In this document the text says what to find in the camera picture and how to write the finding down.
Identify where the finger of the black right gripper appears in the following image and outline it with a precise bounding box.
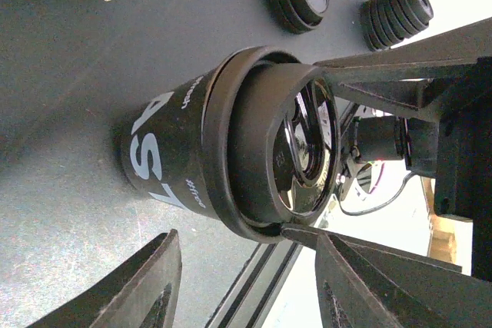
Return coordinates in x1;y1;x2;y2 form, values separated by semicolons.
316;19;491;122
281;224;464;290

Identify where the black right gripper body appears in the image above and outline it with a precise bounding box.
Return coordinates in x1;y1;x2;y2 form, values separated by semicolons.
405;57;491;281

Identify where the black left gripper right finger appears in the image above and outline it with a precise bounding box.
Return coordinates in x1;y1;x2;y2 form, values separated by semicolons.
315;235;434;327

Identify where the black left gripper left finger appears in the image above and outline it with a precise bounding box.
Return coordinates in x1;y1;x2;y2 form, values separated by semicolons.
30;229;182;327

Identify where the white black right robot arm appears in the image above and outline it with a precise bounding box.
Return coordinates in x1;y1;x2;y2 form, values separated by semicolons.
272;20;491;295

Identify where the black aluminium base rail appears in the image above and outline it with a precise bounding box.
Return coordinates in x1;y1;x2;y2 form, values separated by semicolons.
206;240;301;327

